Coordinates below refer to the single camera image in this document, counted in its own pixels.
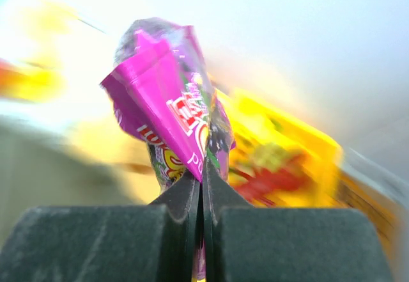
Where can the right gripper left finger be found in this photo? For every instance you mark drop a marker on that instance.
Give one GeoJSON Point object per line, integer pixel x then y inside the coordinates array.
{"type": "Point", "coordinates": [156, 242]}

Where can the deep yellow plastic bin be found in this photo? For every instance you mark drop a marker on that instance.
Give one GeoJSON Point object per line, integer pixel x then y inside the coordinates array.
{"type": "Point", "coordinates": [280, 161]}

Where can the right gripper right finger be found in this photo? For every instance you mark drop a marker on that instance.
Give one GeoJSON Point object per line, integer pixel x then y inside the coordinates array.
{"type": "Point", "coordinates": [246, 243]}

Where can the purple candy bag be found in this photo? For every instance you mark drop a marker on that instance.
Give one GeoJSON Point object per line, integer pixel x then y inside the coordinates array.
{"type": "Point", "coordinates": [162, 95]}

